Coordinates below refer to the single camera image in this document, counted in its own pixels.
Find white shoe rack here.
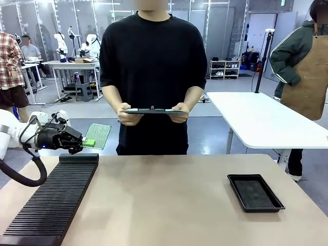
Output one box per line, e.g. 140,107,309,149
209,59,241,80

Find black plastic tray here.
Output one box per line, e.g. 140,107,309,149
227,174,286,213

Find grey clipboard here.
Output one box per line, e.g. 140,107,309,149
124,105,186,115

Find person's right forearm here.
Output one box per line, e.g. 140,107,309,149
101,85,129,116

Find person in black t-shirt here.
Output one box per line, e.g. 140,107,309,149
98,10,208,156

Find person's left hand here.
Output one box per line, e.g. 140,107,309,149
168,102,192,123

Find thick black corrugated hose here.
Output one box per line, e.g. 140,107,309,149
0,150,48,188

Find green perforated PCB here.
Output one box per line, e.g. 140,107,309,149
84,123,112,150

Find person's right hand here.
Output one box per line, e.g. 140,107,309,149
117,102,145,126

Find black slotted PCB rack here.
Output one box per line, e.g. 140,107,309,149
0,153,100,246

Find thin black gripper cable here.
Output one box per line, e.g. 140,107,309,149
18,112,58,151

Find white desk of seated person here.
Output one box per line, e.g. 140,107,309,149
22,59,48,106

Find mannequin in plaid shirt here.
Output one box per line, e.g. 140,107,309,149
0,30,30,122

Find white background work table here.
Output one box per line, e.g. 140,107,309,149
40,60,102,103

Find black tripod pole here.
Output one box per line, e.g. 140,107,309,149
254,29,275,94

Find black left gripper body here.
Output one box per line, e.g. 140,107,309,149
35,123,68,151

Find seated person in grey shirt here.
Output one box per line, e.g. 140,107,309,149
20,35,49,79

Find black luggage bags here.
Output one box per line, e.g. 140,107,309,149
240,50,261,72

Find person's left forearm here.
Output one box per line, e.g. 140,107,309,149
182,86,203,110

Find person in green jacket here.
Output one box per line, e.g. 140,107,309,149
269,0,328,182

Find white side table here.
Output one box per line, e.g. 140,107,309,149
206,91,328,170

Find grey plastic stool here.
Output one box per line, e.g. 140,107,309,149
75,81,94,103

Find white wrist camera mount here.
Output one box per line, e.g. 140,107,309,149
50,109,72,127

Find brown apron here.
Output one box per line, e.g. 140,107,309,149
280,34,328,121

